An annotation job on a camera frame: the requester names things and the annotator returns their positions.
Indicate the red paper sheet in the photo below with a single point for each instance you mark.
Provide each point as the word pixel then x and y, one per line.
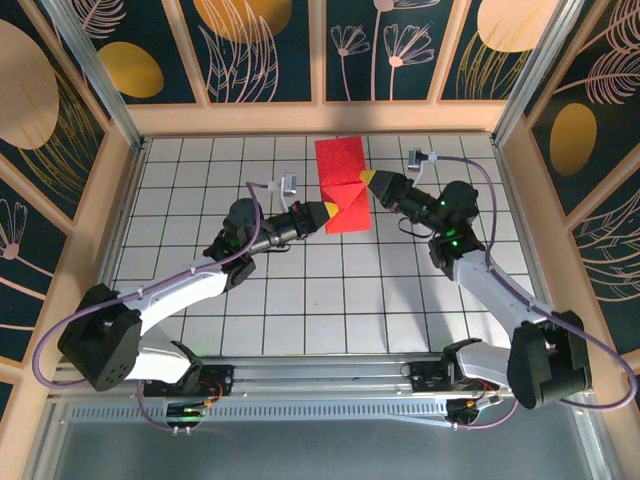
pixel 340 160

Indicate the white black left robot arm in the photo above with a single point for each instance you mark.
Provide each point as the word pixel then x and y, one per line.
pixel 175 295

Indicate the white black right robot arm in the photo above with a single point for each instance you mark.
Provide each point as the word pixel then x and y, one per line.
pixel 500 295

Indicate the white grid mat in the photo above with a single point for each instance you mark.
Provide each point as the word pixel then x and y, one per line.
pixel 225 165

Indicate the small circuit board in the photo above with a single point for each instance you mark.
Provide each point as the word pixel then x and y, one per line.
pixel 192 411
pixel 470 407

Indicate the grey metal panel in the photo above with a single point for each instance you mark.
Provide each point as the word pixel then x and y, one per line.
pixel 320 450

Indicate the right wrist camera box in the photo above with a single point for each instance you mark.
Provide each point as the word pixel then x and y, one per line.
pixel 415 158

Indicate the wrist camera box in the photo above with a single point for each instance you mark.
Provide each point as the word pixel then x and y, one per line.
pixel 415 158
pixel 290 184

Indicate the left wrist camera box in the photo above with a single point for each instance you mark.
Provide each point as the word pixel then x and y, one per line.
pixel 290 184

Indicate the aluminium side rail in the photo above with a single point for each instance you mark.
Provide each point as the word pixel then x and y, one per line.
pixel 517 200
pixel 111 250

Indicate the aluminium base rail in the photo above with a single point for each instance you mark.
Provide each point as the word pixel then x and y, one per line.
pixel 320 380

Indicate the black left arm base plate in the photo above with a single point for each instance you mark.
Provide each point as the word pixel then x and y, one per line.
pixel 220 376

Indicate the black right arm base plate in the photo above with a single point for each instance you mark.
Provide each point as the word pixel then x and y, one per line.
pixel 425 377

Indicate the aluminium corner post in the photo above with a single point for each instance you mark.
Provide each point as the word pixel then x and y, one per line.
pixel 537 70
pixel 93 70

